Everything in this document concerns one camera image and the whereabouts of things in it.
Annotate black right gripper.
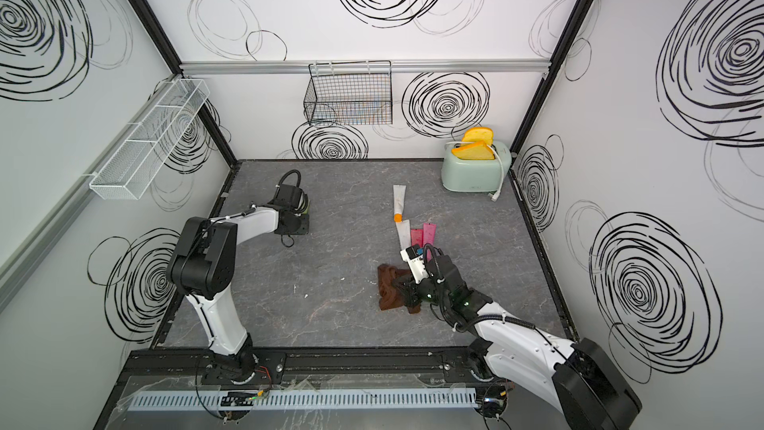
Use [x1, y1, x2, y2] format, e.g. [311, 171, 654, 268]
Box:
[391, 271, 452, 310]

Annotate brown cloth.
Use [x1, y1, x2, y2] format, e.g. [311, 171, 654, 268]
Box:
[377, 264, 421, 315]

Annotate crimson pink toothpaste tube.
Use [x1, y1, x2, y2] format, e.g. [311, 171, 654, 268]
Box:
[410, 229, 424, 247]

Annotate magenta toothpaste tube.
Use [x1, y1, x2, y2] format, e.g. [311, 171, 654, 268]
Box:
[422, 223, 437, 246]

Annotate white pink-cap toothpaste tube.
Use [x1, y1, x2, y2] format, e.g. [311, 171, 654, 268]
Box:
[396, 220, 412, 250]

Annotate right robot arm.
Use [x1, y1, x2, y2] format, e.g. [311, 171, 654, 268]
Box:
[397, 245, 643, 429]

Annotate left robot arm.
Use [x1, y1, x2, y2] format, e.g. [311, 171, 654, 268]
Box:
[166, 183, 310, 382]

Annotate mint green toaster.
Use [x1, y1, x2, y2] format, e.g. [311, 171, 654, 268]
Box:
[441, 141, 513, 193]

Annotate yellow toast slice front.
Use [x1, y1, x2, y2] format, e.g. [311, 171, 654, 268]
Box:
[451, 141, 495, 161]

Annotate yellow toast slice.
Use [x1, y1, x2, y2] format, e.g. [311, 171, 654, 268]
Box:
[451, 141, 495, 161]
[462, 127, 495, 147]

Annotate yellow toast slice back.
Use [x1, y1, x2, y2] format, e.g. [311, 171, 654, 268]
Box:
[462, 127, 495, 147]

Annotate black corrugated cable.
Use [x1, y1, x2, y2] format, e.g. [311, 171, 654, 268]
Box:
[275, 168, 304, 192]

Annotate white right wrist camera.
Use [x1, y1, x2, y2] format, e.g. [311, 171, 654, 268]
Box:
[400, 245, 429, 285]

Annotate white toaster cable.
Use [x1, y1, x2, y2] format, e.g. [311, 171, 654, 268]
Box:
[452, 141, 507, 202]

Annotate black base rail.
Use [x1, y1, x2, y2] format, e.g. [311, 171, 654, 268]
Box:
[119, 346, 521, 388]

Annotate grey slotted cable duct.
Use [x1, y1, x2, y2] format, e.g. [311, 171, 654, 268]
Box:
[127, 388, 479, 412]

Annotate black wire wall basket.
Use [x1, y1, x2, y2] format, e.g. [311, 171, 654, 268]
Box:
[302, 61, 393, 125]

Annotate white wire wall basket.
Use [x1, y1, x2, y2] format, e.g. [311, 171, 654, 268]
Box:
[89, 78, 210, 200]

